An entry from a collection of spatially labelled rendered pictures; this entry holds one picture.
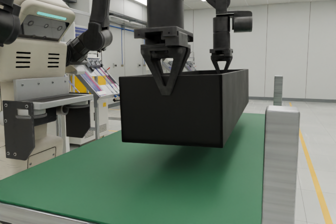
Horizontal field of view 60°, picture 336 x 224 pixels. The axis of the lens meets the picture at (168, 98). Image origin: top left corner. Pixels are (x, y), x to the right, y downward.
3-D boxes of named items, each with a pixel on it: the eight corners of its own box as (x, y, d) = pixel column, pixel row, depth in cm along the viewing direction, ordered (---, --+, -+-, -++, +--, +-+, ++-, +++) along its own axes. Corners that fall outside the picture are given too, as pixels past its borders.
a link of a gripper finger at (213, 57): (233, 77, 103) (233, 50, 101) (231, 79, 96) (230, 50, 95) (214, 78, 105) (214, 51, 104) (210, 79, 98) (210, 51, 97)
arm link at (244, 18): (216, -4, 99) (215, -4, 91) (250, -6, 97) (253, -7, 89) (216, 32, 103) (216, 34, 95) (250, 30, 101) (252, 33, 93)
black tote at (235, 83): (198, 102, 103) (197, 70, 102) (248, 102, 98) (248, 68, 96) (121, 142, 50) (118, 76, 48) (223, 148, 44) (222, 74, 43)
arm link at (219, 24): (213, 16, 100) (212, 13, 95) (233, 15, 99) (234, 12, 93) (213, 36, 101) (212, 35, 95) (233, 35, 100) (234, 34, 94)
